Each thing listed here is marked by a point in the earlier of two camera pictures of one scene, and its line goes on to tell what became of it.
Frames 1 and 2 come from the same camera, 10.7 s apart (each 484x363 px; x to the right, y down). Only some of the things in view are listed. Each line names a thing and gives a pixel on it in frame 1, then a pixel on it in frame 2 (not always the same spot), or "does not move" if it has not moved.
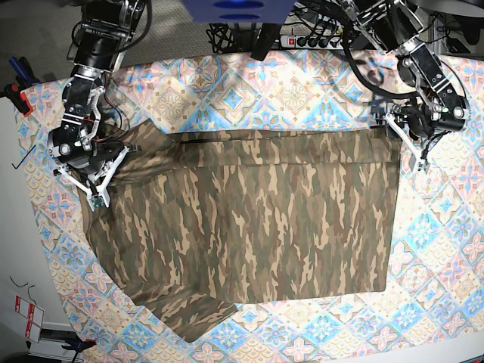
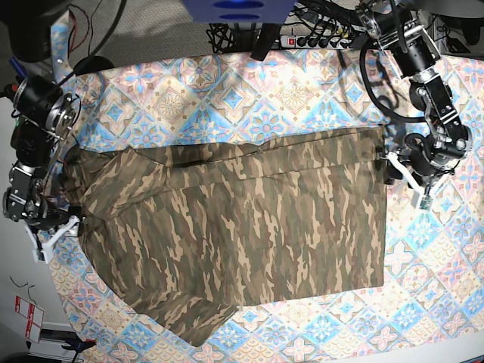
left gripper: [420, 122] → [429, 153]
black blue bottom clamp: [79, 345] does not move
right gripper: [94, 164] → [53, 218]
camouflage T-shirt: [194, 224] does not move
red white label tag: [34, 314] does not move
